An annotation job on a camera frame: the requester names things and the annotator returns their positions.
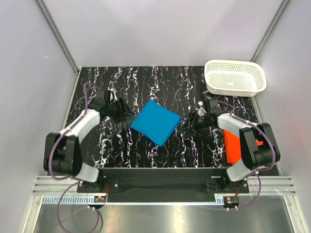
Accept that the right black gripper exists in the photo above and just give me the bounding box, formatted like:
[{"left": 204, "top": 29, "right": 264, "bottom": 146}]
[{"left": 178, "top": 111, "right": 210, "bottom": 138}]

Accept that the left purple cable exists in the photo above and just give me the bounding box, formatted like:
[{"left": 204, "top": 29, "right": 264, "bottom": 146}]
[{"left": 47, "top": 82, "right": 104, "bottom": 233}]

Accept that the folded orange t shirt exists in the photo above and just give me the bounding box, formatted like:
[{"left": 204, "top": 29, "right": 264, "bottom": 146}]
[{"left": 223, "top": 129, "right": 263, "bottom": 166}]

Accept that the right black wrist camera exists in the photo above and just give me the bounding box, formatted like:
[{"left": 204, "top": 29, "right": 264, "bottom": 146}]
[{"left": 195, "top": 99, "right": 222, "bottom": 117}]

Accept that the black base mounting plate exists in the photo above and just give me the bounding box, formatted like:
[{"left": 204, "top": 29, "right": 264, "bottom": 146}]
[{"left": 65, "top": 168, "right": 257, "bottom": 205}]

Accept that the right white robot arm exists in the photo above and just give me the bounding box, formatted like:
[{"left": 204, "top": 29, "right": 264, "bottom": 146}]
[{"left": 178, "top": 99, "right": 280, "bottom": 193}]

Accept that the blue t shirt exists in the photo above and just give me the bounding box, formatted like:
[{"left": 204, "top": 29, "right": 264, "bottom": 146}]
[{"left": 130, "top": 100, "right": 181, "bottom": 147}]

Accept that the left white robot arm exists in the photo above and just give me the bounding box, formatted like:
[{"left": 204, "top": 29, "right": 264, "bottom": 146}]
[{"left": 43, "top": 89, "right": 134, "bottom": 192}]

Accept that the white plastic basket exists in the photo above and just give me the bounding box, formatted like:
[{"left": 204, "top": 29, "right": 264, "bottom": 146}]
[{"left": 204, "top": 60, "right": 267, "bottom": 97}]

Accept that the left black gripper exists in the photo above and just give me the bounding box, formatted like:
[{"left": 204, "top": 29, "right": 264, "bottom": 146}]
[{"left": 106, "top": 98, "right": 135, "bottom": 124}]

